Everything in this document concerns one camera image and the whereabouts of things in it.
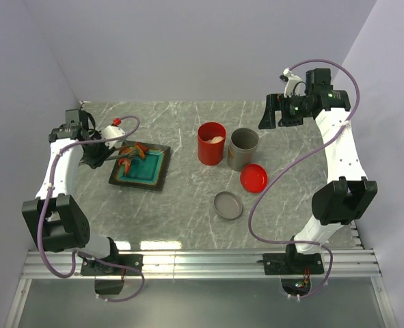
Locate steel serving tongs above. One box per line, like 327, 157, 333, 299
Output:
105, 150, 137, 161

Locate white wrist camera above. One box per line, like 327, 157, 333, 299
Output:
280, 68, 303, 98
100, 118, 126, 149

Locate grey cylindrical canister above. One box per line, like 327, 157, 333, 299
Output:
227, 128, 259, 172

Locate steamed bun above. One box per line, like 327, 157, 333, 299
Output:
206, 136, 224, 144

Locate grey round lid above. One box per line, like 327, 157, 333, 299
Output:
213, 191, 243, 220

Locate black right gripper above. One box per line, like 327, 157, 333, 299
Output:
258, 93, 312, 129

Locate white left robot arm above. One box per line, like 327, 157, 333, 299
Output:
21, 109, 125, 275

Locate aluminium rail frame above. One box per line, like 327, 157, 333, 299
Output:
6, 224, 397, 327

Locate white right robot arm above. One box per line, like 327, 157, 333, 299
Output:
258, 68, 377, 273

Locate red cylindrical canister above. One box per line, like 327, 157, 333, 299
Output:
198, 122, 226, 166

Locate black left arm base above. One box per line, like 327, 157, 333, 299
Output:
81, 254, 145, 303

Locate red round lid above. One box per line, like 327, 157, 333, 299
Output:
240, 163, 268, 193

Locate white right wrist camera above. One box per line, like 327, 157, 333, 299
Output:
280, 68, 303, 98

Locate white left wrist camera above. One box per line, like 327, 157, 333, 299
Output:
100, 118, 126, 149

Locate red sausage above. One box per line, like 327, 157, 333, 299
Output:
118, 158, 131, 175

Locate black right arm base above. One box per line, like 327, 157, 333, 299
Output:
258, 248, 325, 297

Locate teal square plate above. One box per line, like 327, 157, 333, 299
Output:
109, 141, 172, 191

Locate orange fried food pieces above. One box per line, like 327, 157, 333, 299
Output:
120, 143, 149, 159

